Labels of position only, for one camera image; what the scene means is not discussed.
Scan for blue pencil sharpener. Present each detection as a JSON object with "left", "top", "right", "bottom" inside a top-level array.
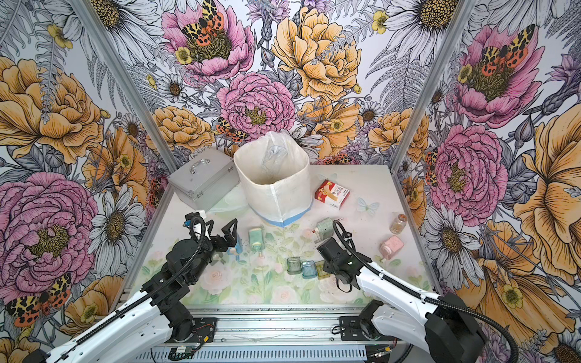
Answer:
[{"left": 233, "top": 235, "right": 244, "bottom": 262}]

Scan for white lined trash bin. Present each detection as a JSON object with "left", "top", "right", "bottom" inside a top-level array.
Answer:
[{"left": 234, "top": 132, "right": 314, "bottom": 228}]

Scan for translucent yellow shavings tray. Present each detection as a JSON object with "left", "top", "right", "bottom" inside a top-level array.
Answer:
[{"left": 316, "top": 260, "right": 331, "bottom": 280}]

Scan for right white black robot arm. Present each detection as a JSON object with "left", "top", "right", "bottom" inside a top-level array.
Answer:
[{"left": 317, "top": 220, "right": 519, "bottom": 362}]

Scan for red white bandage box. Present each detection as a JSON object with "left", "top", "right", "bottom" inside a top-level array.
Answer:
[{"left": 314, "top": 179, "right": 350, "bottom": 210}]

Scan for translucent blue shavings tray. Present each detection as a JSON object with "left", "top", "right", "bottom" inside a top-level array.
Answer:
[{"left": 302, "top": 260, "right": 318, "bottom": 279}]

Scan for small glass jar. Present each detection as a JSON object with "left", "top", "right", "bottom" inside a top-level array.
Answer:
[{"left": 390, "top": 213, "right": 408, "bottom": 235}]

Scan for pale green round lid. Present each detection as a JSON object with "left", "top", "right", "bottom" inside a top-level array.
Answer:
[{"left": 207, "top": 185, "right": 250, "bottom": 219}]

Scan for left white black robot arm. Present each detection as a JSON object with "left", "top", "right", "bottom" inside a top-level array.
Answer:
[{"left": 25, "top": 213, "right": 238, "bottom": 362}]

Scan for translucent green shavings tray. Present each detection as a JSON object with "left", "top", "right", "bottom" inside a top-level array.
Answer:
[{"left": 287, "top": 257, "right": 303, "bottom": 275}]

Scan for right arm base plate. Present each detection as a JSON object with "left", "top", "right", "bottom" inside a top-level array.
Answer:
[{"left": 331, "top": 316, "right": 397, "bottom": 342}]

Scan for pink pencil sharpener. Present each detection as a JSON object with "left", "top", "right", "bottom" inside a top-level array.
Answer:
[{"left": 379, "top": 235, "right": 404, "bottom": 260}]

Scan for teal square pencil sharpener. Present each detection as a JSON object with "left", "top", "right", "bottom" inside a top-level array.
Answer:
[{"left": 248, "top": 227, "right": 264, "bottom": 254}]

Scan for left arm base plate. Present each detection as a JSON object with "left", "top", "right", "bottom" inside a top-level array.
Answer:
[{"left": 166, "top": 318, "right": 218, "bottom": 344}]

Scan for silver aluminium case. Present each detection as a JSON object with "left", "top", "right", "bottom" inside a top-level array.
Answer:
[{"left": 169, "top": 149, "right": 240, "bottom": 211}]

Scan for grey-green pencil sharpener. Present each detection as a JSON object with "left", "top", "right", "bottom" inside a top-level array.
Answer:
[{"left": 312, "top": 218, "right": 334, "bottom": 241}]

